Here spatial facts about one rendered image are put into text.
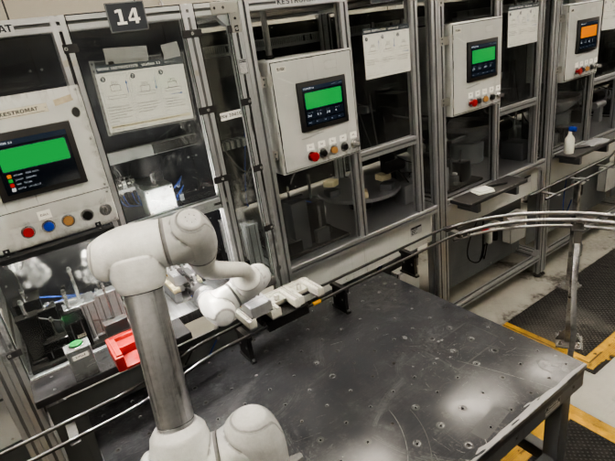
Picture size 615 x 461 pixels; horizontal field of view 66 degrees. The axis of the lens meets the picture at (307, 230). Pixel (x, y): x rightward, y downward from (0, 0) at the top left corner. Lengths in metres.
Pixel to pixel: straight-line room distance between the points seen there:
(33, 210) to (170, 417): 0.80
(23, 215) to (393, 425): 1.35
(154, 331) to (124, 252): 0.22
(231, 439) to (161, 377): 0.25
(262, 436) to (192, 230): 0.57
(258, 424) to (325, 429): 0.38
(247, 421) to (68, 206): 0.91
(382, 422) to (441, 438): 0.19
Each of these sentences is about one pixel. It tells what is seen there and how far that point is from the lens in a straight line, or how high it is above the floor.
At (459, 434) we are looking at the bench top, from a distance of 1.66.
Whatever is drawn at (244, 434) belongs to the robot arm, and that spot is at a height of 0.94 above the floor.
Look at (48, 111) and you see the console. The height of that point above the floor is 1.77.
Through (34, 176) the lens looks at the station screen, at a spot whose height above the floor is 1.59.
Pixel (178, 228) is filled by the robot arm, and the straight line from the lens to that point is 1.22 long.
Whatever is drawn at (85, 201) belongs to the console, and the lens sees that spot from 1.74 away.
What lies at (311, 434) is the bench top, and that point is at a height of 0.68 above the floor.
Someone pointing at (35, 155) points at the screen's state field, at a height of 1.65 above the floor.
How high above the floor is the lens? 1.88
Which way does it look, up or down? 22 degrees down
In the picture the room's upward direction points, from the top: 8 degrees counter-clockwise
